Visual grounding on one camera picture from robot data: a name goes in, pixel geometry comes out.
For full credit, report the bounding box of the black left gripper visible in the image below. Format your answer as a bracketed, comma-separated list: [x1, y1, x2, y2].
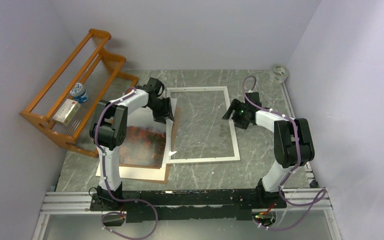
[148, 97, 175, 125]

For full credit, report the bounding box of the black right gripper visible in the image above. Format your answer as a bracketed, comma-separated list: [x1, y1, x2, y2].
[222, 99, 250, 130]

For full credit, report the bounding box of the brown frame backing board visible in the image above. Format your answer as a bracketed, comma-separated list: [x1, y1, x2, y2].
[119, 107, 182, 185]

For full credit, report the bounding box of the white picture frame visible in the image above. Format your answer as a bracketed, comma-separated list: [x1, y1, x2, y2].
[163, 86, 241, 165]

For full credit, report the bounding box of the white paper mat sheet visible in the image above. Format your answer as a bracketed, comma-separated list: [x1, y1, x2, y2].
[118, 165, 170, 182]

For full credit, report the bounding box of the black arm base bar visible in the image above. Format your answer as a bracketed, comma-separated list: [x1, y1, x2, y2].
[89, 186, 287, 223]

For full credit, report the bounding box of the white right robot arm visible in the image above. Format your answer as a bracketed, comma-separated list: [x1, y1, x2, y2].
[222, 92, 315, 208]

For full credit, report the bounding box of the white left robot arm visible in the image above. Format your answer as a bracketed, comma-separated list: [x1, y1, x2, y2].
[89, 77, 175, 210]

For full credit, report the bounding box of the orange wooden rack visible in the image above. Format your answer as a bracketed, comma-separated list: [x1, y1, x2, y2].
[20, 28, 139, 158]

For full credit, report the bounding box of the blue white round tin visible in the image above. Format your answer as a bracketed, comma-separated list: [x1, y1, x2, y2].
[69, 82, 89, 104]

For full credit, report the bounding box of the white red small box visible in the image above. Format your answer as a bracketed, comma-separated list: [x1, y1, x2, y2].
[52, 98, 81, 126]

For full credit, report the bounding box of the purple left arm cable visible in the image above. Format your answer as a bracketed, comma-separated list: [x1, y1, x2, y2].
[94, 87, 160, 240]

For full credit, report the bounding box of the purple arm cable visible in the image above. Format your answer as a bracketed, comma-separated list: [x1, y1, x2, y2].
[242, 75, 327, 232]
[94, 87, 160, 240]

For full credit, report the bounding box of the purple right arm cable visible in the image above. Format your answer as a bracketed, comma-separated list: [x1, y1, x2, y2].
[242, 75, 327, 232]

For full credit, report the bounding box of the aluminium rail frame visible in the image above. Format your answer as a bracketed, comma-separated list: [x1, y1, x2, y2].
[31, 82, 344, 240]

